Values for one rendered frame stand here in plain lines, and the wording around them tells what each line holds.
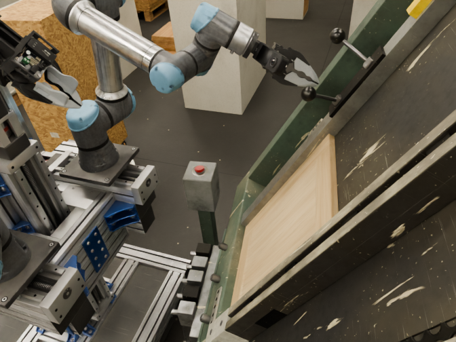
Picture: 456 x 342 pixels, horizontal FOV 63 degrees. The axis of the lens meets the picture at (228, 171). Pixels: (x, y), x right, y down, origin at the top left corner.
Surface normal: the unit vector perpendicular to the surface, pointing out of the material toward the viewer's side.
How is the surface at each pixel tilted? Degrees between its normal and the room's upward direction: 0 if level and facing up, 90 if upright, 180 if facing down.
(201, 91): 90
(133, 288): 0
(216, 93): 90
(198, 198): 90
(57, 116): 90
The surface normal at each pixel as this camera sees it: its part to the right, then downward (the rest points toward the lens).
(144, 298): -0.07, -0.76
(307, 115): -0.18, 0.65
